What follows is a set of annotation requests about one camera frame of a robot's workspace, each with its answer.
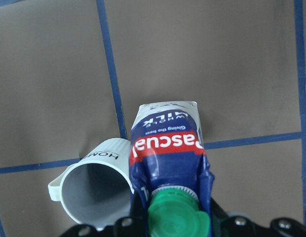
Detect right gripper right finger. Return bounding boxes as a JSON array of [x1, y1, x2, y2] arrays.
[[211, 198, 244, 237]]

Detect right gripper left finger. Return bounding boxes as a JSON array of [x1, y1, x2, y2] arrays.
[[114, 191, 148, 237]]

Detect blue white milk carton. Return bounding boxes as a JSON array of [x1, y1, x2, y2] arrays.
[[129, 101, 214, 237]]

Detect white ribbed mug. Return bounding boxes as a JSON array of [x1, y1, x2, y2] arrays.
[[48, 138, 134, 230]]

